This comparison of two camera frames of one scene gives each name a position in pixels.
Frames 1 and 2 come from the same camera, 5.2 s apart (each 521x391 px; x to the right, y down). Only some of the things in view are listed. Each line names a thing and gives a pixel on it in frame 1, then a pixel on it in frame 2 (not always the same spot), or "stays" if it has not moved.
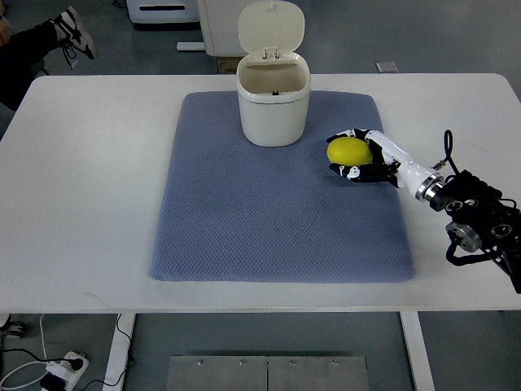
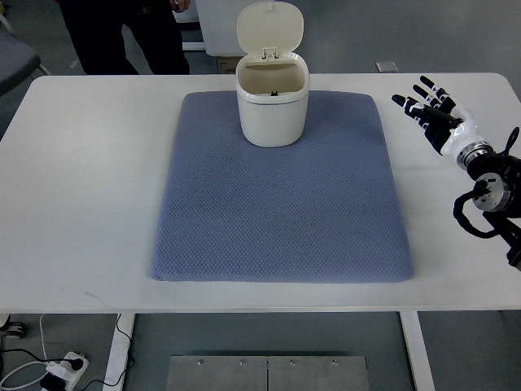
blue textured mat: (230, 209) stays
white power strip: (65, 371) stays
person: (22, 58) -> (96, 30)
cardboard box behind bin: (227, 64) stays
